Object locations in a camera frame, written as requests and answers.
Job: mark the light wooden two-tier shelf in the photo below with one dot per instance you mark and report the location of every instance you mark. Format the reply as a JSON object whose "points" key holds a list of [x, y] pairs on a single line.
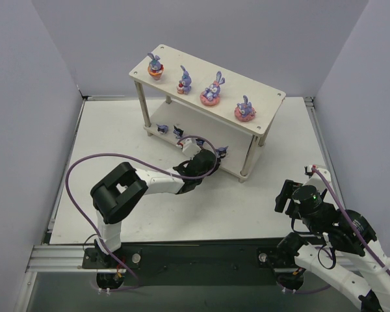
{"points": [[182, 95]]}

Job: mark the large bunny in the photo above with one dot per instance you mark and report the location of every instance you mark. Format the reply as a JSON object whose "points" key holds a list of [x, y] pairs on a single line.
{"points": [[211, 95]]}

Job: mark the purple imp figure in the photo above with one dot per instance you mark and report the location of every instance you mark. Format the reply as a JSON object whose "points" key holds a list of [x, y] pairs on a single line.
{"points": [[162, 128]]}

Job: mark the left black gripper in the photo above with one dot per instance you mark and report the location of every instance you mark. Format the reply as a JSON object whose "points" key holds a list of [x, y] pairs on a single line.
{"points": [[209, 157]]}

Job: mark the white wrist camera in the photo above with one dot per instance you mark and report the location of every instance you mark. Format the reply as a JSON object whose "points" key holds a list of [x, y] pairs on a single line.
{"points": [[189, 147], [318, 176]]}

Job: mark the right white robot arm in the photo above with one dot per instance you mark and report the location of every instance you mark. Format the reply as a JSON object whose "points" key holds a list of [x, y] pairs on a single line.
{"points": [[339, 246]]}

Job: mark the purple-headed figure black bow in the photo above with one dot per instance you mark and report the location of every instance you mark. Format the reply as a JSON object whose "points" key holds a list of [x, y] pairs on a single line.
{"points": [[222, 152]]}

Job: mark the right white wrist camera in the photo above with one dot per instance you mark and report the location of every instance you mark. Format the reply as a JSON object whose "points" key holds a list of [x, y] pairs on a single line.
{"points": [[318, 176]]}

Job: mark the black-headed figure purple bow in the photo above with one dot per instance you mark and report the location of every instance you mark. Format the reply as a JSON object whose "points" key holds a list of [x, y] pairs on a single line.
{"points": [[200, 142]]}

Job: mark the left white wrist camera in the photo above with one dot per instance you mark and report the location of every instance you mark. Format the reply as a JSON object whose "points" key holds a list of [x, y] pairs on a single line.
{"points": [[189, 147]]}

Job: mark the black imp figure front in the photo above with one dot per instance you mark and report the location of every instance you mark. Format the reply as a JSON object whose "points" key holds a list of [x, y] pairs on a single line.
{"points": [[178, 132]]}

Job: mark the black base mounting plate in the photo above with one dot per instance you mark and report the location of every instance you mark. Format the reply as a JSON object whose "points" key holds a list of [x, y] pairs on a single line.
{"points": [[236, 262]]}

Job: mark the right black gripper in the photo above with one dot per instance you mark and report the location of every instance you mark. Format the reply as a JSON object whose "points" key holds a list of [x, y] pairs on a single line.
{"points": [[286, 197]]}

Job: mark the purple bunny with red cake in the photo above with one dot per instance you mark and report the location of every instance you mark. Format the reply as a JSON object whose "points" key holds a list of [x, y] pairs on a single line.
{"points": [[184, 84]]}

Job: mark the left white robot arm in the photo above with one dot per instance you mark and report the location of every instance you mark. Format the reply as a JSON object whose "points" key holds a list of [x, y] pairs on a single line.
{"points": [[117, 194]]}

